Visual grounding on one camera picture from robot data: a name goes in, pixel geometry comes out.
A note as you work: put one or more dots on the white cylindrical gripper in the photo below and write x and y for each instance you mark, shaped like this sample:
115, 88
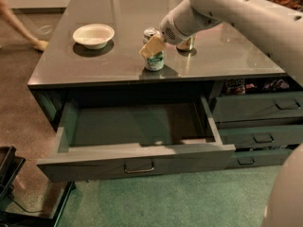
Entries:
169, 32

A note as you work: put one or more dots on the green white 7up can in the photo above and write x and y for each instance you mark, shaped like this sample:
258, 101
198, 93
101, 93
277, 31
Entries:
155, 62

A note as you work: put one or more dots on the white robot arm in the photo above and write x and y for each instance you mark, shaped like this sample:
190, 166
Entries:
275, 30

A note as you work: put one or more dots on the gold soda can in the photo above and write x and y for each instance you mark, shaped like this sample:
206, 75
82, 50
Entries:
186, 45

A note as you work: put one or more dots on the grey counter cabinet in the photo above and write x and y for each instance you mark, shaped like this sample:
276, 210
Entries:
116, 75

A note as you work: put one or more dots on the right upper grey drawer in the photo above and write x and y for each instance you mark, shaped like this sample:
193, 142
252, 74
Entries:
258, 106

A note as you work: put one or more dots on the open grey top drawer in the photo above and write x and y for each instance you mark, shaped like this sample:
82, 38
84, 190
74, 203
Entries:
94, 143

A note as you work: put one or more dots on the right middle grey drawer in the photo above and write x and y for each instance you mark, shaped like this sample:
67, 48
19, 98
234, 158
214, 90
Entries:
259, 137

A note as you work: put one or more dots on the right lower grey drawer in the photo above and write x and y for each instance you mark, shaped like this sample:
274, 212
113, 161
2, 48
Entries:
256, 158

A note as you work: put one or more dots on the white bowl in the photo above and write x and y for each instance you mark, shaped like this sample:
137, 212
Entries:
94, 36

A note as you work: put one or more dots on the snack bags in shelf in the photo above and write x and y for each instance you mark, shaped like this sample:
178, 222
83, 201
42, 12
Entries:
255, 86

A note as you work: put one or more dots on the person's leg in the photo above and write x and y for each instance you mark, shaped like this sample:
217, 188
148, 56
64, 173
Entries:
8, 15

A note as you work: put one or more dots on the metal drawer handle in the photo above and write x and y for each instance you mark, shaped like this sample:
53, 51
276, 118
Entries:
138, 169

